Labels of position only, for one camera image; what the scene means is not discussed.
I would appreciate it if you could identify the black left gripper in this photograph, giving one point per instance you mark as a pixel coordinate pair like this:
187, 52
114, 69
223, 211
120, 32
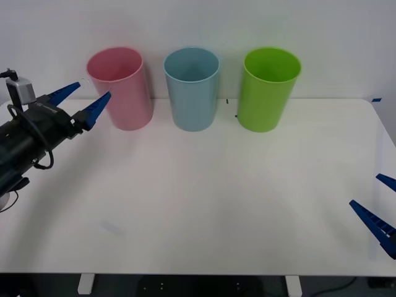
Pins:
52, 122

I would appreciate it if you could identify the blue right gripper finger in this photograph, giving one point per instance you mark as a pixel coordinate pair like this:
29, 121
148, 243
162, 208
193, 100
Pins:
388, 182
376, 224

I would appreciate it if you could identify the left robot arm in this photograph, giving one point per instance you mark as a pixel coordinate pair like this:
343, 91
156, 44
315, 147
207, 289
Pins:
18, 145

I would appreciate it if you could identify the pink plastic waste bin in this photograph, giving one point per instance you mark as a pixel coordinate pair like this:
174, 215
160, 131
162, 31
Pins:
130, 102

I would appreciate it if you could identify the white table leg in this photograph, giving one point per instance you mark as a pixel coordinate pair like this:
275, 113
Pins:
85, 284
293, 285

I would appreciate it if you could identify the pale blue plastic waste bin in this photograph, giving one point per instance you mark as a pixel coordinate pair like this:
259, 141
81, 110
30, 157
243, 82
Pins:
191, 105

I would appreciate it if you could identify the green plastic waste bin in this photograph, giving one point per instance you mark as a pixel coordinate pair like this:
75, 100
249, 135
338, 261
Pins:
263, 105

